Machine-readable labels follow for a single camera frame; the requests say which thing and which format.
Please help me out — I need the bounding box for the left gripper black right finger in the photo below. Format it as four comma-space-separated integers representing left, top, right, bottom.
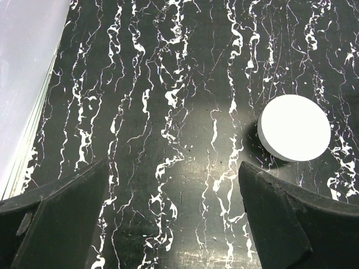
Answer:
239, 161, 358, 268

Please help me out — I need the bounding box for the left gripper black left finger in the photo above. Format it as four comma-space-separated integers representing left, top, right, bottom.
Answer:
1, 159, 109, 268

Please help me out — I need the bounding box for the white bowl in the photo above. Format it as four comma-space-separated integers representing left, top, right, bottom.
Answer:
257, 94, 331, 162

